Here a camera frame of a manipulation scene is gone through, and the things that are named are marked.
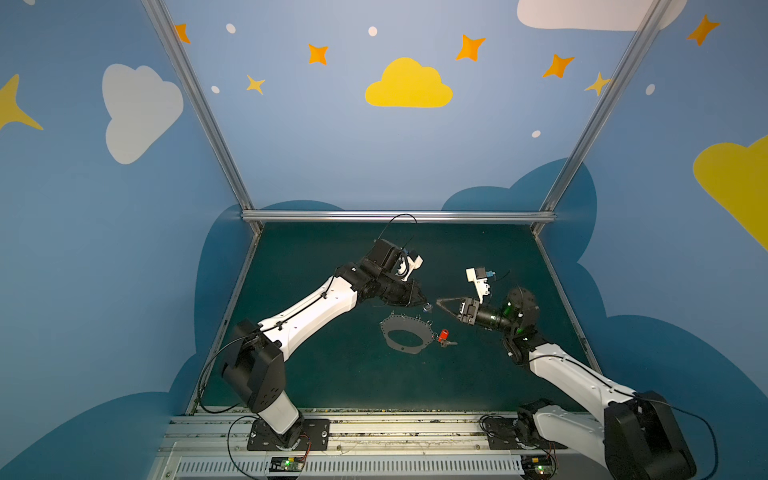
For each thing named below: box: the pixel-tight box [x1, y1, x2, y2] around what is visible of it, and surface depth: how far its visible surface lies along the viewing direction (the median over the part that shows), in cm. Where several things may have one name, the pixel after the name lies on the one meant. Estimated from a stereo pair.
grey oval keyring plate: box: [379, 314, 433, 355], surface depth 95 cm
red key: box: [438, 328, 458, 348], surface depth 93 cm
